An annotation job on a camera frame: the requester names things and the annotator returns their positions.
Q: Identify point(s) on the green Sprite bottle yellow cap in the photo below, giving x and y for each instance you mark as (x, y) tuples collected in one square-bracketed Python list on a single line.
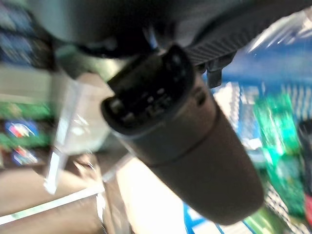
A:
[(278, 136)]

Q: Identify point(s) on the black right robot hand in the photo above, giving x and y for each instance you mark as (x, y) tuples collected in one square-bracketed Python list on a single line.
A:
[(195, 146)]

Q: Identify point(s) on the blue plastic shopping basket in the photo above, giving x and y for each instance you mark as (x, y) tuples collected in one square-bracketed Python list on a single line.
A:
[(268, 61)]

